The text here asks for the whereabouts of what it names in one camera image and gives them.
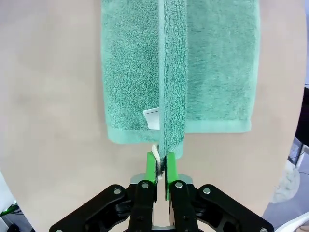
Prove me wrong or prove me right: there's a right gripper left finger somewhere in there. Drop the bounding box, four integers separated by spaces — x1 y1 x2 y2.
49 151 159 232

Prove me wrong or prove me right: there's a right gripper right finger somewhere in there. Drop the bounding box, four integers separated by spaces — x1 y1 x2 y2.
165 151 275 232

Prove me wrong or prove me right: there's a green terry towel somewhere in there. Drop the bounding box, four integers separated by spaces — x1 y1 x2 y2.
100 0 260 181

